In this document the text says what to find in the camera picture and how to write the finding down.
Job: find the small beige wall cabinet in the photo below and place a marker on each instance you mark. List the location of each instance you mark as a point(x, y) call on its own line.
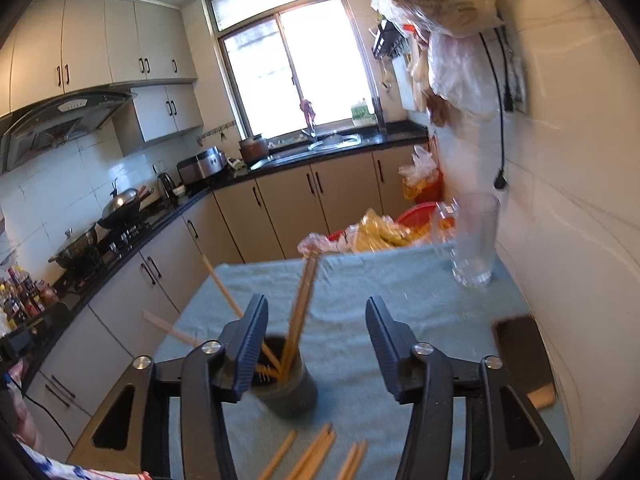
point(165, 110)

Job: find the black gas stove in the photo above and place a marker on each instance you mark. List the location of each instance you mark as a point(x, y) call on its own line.
point(115, 245)

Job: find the green white bottle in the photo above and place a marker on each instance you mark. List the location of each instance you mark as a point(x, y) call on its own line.
point(363, 114)

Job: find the white patterned clothing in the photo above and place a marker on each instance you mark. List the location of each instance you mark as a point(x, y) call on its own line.
point(75, 470)

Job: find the brown clay pot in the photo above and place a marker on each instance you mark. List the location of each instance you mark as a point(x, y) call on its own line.
point(253, 149)

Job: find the beige lower cabinets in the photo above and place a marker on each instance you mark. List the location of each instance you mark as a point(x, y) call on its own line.
point(280, 200)

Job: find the white cutting board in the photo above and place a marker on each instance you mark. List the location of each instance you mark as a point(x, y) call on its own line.
point(411, 85)

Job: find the clear glass mug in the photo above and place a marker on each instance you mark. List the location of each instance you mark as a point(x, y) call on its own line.
point(475, 245)

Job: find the dark kettle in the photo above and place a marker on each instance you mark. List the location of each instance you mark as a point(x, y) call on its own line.
point(165, 187)

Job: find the steel sink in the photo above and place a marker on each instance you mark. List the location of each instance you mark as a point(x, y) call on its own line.
point(335, 141)

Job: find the red waste bin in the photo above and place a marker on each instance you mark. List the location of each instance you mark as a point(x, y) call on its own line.
point(425, 190)

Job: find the blue-grey table cloth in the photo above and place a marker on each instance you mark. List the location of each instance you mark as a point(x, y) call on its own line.
point(340, 280)

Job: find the group of condiment bottles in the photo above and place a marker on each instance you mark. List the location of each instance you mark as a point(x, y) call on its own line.
point(25, 295)

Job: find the white wall socket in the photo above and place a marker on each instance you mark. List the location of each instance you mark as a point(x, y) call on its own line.
point(521, 85)

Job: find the bunch of wooden chopsticks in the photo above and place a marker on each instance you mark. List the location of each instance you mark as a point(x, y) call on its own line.
point(301, 310)

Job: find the black wall rack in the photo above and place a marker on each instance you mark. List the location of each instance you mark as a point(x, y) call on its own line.
point(390, 42)

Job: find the black wok with lid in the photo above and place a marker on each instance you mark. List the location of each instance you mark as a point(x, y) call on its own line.
point(122, 207)

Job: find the wall hook rail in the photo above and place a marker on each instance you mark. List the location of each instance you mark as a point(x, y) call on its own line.
point(218, 135)

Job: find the beige cabinets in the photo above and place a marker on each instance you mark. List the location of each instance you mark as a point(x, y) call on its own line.
point(100, 45)
point(280, 200)

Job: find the purple cloth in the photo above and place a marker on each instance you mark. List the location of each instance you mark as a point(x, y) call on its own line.
point(307, 110)

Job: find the kitchen window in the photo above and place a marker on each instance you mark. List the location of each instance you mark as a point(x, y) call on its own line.
point(300, 50)

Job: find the pink plastic bag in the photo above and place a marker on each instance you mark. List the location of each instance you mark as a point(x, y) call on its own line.
point(320, 245)

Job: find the black box device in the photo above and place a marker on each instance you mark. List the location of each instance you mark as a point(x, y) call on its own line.
point(40, 332)

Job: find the hanging ladle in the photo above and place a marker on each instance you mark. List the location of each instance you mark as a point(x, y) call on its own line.
point(384, 77)

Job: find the dark grey utensil cup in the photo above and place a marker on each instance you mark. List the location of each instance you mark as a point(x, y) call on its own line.
point(295, 400)

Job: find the beige upper cabinets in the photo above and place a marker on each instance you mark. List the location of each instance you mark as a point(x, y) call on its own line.
point(100, 45)

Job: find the wooden chopstick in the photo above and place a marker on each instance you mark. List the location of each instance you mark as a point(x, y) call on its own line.
point(280, 452)
point(358, 460)
point(324, 452)
point(348, 460)
point(312, 447)

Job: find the black smartphone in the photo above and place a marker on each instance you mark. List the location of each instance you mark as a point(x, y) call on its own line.
point(522, 355)

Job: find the yellow plastic bag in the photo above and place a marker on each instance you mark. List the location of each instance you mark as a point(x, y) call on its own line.
point(380, 235)

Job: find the red plastic basket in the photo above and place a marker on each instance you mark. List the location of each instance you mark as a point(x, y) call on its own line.
point(417, 212)

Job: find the black range hood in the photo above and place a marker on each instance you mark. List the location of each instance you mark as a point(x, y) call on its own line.
point(60, 120)

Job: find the clear hanging plastic bag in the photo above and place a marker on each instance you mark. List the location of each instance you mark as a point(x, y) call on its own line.
point(462, 72)

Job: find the metal faucet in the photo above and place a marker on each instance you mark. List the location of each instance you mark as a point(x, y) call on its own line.
point(311, 132)

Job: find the black countertop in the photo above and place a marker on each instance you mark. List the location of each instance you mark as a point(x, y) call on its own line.
point(220, 180)

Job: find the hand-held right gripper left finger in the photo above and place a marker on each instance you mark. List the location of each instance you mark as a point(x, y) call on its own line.
point(250, 350)

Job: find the steel pot with glass lid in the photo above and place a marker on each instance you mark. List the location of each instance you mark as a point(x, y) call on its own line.
point(75, 252)

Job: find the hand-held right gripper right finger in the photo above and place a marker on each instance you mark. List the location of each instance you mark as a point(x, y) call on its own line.
point(382, 340)

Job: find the white plastic bag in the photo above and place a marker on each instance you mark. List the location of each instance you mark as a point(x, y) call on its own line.
point(420, 160)

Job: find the person's left forearm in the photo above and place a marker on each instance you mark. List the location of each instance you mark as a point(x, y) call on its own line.
point(30, 425)

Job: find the silver rice cooker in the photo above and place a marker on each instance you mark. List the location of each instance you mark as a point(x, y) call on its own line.
point(200, 166)

